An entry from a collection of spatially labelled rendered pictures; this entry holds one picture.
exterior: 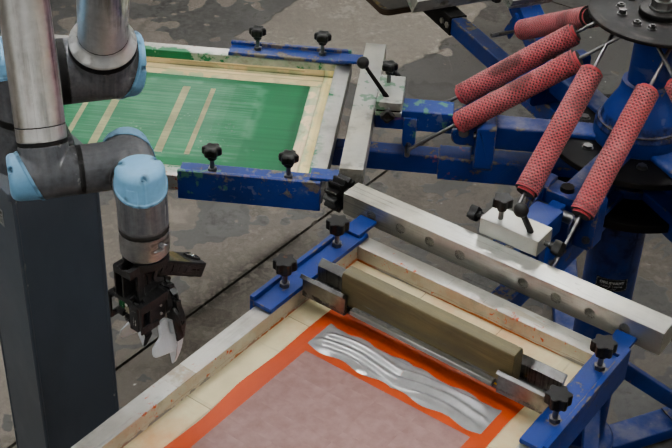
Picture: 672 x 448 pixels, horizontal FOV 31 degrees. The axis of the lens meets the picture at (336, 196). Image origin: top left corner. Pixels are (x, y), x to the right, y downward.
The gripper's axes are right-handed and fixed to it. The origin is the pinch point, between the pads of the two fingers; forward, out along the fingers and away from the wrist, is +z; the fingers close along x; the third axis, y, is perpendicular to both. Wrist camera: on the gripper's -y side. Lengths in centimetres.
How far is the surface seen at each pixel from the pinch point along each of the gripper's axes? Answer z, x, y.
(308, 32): 108, -188, -273
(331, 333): 11.8, 10.8, -31.0
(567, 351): 11, 46, -53
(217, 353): 9.1, 1.1, -11.8
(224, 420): 12.5, 10.4, -3.2
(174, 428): 12.5, 5.4, 3.4
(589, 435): 82, 33, -108
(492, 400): 13, 42, -36
